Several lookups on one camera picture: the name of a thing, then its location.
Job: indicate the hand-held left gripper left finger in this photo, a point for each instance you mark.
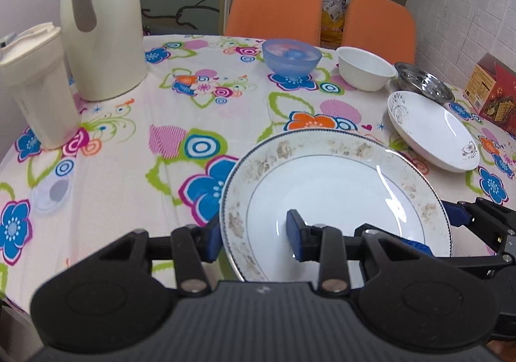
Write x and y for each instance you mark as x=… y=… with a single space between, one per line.
x=211 y=240

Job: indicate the cream plastic pitcher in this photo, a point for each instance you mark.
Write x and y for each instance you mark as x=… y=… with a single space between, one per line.
x=40 y=96

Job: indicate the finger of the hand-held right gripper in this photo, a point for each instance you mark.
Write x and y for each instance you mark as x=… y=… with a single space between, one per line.
x=417 y=246
x=457 y=215

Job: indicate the stainless steel bowl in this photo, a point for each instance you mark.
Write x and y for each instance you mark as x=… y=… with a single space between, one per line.
x=423 y=84

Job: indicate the white ceramic bowl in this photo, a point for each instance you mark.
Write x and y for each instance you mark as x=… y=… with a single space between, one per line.
x=363 y=72

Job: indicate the white plate with black floral print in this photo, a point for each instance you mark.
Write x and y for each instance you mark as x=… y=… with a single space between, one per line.
x=431 y=128

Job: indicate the cream thermos jug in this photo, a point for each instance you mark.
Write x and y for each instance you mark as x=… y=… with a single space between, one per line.
x=109 y=43

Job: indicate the orange chair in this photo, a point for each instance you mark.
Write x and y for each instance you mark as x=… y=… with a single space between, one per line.
x=379 y=27
x=274 y=7

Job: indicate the floral tablecloth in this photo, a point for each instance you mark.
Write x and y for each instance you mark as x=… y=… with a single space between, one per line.
x=133 y=192

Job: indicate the blue plastic bowl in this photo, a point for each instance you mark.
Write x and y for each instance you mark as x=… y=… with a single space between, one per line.
x=290 y=59

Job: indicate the red cracker box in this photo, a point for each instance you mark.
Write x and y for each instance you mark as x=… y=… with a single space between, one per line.
x=500 y=96

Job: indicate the yellow snack packet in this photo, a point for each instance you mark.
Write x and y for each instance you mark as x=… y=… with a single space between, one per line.
x=332 y=3

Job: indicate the large plate with brown floral rim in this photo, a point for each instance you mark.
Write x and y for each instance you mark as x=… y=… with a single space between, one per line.
x=342 y=184

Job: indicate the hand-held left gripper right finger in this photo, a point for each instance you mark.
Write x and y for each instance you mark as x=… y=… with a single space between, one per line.
x=294 y=234

